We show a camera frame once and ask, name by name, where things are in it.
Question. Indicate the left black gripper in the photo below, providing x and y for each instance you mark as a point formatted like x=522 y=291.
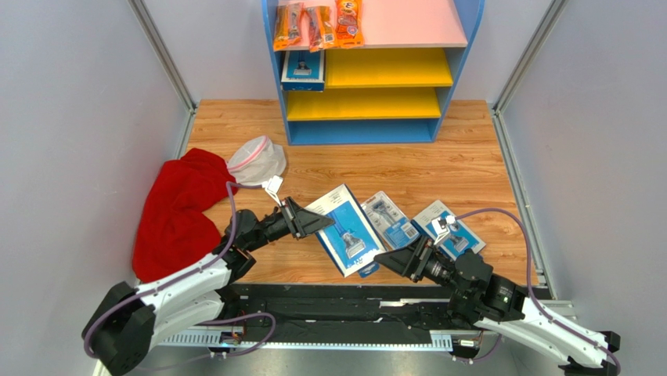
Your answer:
x=303 y=221

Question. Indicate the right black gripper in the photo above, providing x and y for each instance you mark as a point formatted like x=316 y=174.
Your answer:
x=418 y=260

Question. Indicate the white blue Harry's box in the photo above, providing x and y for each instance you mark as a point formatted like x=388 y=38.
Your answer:
x=303 y=71
x=351 y=242

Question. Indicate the narrow orange razor pack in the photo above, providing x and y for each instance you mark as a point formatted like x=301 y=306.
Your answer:
x=321 y=33

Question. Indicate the orange BIC razor bag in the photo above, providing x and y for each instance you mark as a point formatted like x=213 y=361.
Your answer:
x=348 y=31

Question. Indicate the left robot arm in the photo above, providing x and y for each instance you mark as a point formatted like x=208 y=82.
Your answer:
x=131 y=321

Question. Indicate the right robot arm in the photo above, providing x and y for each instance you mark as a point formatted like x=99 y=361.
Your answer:
x=483 y=299

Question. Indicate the blue shelf unit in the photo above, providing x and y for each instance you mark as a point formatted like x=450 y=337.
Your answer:
x=396 y=88

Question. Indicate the orange razor pack on shelf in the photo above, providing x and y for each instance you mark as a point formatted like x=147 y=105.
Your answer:
x=288 y=25

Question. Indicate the clear blister razor pack right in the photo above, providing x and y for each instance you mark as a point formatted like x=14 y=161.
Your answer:
x=389 y=221

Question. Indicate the blue razor box right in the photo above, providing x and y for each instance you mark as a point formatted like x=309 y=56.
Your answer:
x=459 y=237

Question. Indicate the white mesh zip bag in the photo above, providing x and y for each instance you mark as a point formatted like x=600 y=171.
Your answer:
x=257 y=161

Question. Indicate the red cloth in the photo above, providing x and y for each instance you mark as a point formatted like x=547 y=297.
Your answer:
x=173 y=231

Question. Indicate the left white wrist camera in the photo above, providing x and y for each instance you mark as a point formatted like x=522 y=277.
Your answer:
x=272 y=187

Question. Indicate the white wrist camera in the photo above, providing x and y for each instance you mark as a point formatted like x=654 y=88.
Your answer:
x=443 y=228
x=272 y=187

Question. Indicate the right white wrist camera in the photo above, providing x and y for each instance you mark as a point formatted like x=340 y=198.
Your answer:
x=443 y=228

